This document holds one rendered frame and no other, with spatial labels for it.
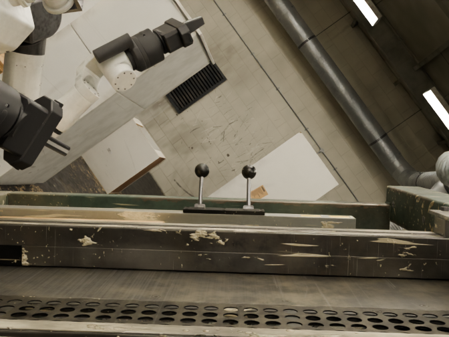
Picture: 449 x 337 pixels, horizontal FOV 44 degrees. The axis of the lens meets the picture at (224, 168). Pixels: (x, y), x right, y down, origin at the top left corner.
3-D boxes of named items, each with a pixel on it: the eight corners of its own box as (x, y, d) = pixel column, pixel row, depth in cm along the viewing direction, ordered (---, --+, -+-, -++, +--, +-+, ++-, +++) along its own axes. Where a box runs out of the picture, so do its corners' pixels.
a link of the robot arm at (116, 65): (157, 77, 141) (117, 99, 138) (137, 53, 146) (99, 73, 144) (147, 45, 131) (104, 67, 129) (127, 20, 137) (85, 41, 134)
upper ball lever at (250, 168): (240, 216, 139) (241, 168, 145) (255, 216, 139) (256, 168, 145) (240, 210, 136) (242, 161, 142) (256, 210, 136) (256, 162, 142)
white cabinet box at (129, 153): (91, 154, 680) (139, 120, 677) (118, 193, 676) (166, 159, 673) (79, 152, 635) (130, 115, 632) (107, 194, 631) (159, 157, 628)
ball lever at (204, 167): (192, 214, 140) (195, 166, 146) (207, 215, 139) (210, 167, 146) (191, 208, 136) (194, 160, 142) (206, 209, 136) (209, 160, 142)
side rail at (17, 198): (14, 227, 167) (15, 190, 167) (383, 239, 165) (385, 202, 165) (6, 231, 161) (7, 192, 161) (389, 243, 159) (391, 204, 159)
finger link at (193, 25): (204, 25, 145) (184, 36, 144) (200, 14, 143) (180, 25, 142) (207, 26, 144) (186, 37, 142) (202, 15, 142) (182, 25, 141)
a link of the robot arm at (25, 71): (-10, 144, 133) (-1, 51, 127) (1, 130, 145) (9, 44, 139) (41, 152, 136) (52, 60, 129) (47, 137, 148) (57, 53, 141)
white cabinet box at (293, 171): (131, 253, 569) (296, 136, 560) (164, 301, 566) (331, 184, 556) (115, 261, 509) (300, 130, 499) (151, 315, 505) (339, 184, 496)
